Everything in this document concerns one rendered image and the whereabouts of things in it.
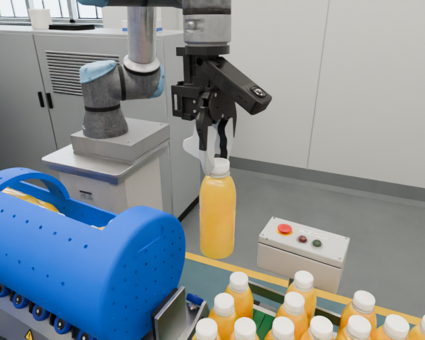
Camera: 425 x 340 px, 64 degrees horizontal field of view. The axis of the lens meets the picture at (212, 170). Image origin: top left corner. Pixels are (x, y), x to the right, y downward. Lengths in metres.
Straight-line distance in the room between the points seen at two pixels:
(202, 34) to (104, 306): 0.48
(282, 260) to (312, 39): 2.56
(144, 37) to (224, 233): 0.67
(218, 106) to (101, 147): 0.68
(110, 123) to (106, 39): 1.36
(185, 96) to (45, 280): 0.44
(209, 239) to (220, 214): 0.06
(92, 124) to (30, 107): 2.02
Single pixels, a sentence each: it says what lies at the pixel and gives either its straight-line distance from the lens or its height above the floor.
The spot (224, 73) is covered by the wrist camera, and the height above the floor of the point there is 1.52.
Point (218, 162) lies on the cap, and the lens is 0.60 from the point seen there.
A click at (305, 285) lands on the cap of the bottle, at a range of 0.78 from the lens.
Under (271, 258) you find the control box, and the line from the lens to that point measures 0.89.
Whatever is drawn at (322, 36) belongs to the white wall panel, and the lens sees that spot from 3.22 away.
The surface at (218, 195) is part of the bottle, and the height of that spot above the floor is 1.31.
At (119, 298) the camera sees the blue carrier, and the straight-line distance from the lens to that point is 0.70.
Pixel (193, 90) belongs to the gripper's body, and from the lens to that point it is 0.56.
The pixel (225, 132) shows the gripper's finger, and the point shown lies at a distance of 0.60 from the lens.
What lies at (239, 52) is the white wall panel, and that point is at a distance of 3.40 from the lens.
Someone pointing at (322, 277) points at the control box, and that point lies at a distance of 0.88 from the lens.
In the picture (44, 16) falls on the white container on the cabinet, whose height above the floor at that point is 1.54.
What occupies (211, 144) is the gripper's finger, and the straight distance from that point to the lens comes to 0.57.
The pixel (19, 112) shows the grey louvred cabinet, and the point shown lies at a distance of 3.31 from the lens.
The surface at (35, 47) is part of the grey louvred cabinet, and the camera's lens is 2.97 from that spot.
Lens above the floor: 1.61
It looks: 26 degrees down
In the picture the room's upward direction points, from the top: straight up
